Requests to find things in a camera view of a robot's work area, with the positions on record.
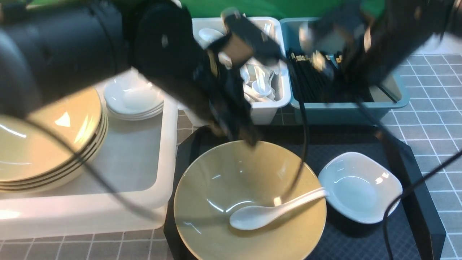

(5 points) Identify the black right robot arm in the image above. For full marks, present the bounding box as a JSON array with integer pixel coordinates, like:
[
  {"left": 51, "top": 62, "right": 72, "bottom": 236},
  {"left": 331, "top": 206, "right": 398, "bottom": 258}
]
[{"left": 299, "top": 0, "right": 461, "bottom": 87}]

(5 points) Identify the large white plastic tub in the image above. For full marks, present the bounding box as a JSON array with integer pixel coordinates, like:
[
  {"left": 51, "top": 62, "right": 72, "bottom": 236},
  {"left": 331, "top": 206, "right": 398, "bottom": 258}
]
[{"left": 0, "top": 82, "right": 178, "bottom": 240}]

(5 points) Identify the stack of yellow bowls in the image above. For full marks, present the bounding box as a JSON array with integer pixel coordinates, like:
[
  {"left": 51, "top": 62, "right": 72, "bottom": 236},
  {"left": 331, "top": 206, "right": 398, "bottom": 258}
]
[{"left": 0, "top": 88, "right": 108, "bottom": 194}]

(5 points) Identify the yellow noodle bowl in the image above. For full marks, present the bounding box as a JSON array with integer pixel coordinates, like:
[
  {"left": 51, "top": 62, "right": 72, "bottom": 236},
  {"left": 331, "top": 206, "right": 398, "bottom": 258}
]
[{"left": 173, "top": 141, "right": 327, "bottom": 260}]

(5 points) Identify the black chopsticks bundle in bin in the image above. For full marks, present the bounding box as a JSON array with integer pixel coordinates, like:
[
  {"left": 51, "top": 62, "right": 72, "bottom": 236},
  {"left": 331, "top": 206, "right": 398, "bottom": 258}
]
[{"left": 286, "top": 48, "right": 373, "bottom": 104}]

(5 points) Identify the teal plastic chopstick bin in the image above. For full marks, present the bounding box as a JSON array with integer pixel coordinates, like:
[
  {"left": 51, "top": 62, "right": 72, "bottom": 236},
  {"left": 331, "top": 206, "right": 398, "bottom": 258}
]
[{"left": 280, "top": 17, "right": 410, "bottom": 125}]

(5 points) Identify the stack of white dishes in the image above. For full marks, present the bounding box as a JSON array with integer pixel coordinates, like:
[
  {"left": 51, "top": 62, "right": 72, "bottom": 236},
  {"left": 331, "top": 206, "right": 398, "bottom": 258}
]
[{"left": 103, "top": 69, "right": 164, "bottom": 121}]

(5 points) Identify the white plastic spoon bin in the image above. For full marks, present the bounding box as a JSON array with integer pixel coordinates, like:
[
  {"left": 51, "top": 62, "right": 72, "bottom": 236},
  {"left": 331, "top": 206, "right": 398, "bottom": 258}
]
[{"left": 192, "top": 17, "right": 292, "bottom": 125}]

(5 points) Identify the green cloth backdrop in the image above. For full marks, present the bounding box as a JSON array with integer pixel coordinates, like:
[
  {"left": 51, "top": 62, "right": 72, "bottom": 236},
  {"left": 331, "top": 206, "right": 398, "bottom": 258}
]
[{"left": 29, "top": 0, "right": 387, "bottom": 19}]

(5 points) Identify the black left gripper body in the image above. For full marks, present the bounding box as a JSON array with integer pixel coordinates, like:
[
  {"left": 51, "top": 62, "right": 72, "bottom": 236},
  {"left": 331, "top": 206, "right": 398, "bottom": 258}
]
[{"left": 194, "top": 7, "right": 284, "bottom": 147}]

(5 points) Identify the white ceramic soup spoon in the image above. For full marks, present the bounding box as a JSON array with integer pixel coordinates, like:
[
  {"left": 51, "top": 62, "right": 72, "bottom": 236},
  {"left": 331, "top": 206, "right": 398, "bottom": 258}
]
[{"left": 229, "top": 187, "right": 329, "bottom": 231}]

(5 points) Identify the white square side dish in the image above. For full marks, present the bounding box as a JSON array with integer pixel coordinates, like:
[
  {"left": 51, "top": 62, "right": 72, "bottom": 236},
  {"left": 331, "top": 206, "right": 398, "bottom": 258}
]
[{"left": 318, "top": 152, "right": 403, "bottom": 224}]

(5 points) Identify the black serving tray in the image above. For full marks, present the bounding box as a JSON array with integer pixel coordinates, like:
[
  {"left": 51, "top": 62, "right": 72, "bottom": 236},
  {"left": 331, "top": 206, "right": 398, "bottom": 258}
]
[{"left": 173, "top": 125, "right": 446, "bottom": 260}]

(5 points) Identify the white spoons pile in bin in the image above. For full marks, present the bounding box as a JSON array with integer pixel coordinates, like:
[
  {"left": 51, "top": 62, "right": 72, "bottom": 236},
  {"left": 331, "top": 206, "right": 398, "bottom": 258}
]
[{"left": 198, "top": 23, "right": 279, "bottom": 103}]

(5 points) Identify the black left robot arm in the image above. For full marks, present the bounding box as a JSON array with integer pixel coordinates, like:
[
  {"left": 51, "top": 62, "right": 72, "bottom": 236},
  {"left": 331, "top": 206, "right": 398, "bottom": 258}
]
[{"left": 0, "top": 0, "right": 284, "bottom": 146}]

